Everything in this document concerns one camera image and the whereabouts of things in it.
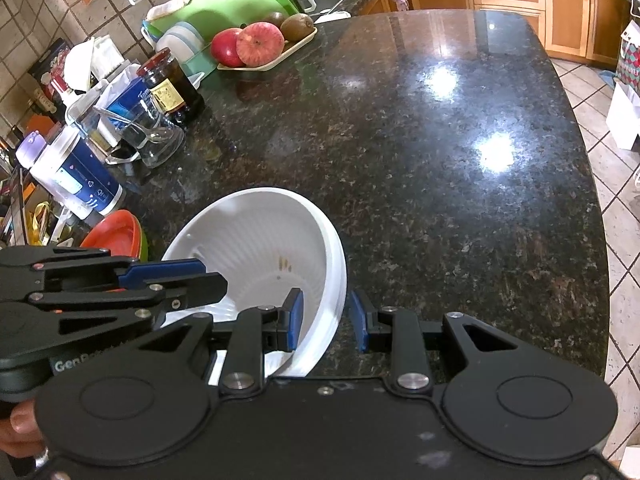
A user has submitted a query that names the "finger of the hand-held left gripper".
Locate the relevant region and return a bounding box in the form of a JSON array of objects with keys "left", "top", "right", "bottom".
[
  {"left": 0, "top": 247, "right": 208, "bottom": 301},
  {"left": 27, "top": 271, "right": 229, "bottom": 337}
]

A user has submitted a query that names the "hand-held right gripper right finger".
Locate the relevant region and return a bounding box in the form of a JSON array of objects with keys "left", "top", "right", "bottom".
[{"left": 348, "top": 289, "right": 523, "bottom": 394}]

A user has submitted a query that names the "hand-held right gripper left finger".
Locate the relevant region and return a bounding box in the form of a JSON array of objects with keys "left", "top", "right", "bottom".
[{"left": 131, "top": 287, "right": 305, "bottom": 394}]

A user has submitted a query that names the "orange plate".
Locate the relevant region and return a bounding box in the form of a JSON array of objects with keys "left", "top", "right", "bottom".
[{"left": 80, "top": 210, "right": 142, "bottom": 261}]

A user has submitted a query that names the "person's left hand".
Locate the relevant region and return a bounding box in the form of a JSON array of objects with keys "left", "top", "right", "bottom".
[{"left": 0, "top": 400, "right": 48, "bottom": 458}]

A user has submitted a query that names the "blue paper cup white lid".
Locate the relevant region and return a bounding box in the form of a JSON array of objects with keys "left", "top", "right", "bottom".
[{"left": 45, "top": 132, "right": 123, "bottom": 221}]

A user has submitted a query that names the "glass cup with spoon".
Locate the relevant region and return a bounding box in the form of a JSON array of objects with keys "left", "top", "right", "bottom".
[{"left": 92, "top": 95, "right": 185, "bottom": 169}]

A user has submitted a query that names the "yellow phone stand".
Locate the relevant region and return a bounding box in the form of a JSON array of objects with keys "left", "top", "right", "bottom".
[{"left": 30, "top": 201, "right": 53, "bottom": 246}]

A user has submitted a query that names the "phone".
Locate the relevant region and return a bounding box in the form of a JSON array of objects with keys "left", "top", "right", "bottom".
[{"left": 0, "top": 167, "right": 28, "bottom": 248}]

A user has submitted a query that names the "blue tissue pack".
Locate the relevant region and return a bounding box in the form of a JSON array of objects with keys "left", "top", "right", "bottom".
[{"left": 105, "top": 77, "right": 151, "bottom": 121}]

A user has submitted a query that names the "purple water bottle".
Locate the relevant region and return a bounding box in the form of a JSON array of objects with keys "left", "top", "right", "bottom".
[{"left": 15, "top": 131, "right": 56, "bottom": 181}]

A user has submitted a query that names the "dark sauce jar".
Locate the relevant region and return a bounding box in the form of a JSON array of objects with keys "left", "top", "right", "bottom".
[{"left": 137, "top": 47, "right": 205, "bottom": 126}]

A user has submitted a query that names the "black tea packet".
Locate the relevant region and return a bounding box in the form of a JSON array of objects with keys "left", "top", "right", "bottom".
[{"left": 30, "top": 39, "right": 71, "bottom": 106}]

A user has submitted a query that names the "white lidded container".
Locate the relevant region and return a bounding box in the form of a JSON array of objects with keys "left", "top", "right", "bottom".
[{"left": 157, "top": 20, "right": 206, "bottom": 63}]

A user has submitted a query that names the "green cutting board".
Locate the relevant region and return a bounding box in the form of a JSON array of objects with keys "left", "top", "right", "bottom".
[{"left": 145, "top": 0, "right": 301, "bottom": 43}]

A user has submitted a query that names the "white window box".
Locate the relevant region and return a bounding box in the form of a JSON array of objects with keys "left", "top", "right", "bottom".
[{"left": 606, "top": 80, "right": 640, "bottom": 151}]

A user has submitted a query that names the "patterned gift bag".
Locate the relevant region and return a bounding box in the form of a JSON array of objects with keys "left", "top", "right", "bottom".
[{"left": 615, "top": 25, "right": 640, "bottom": 91}]

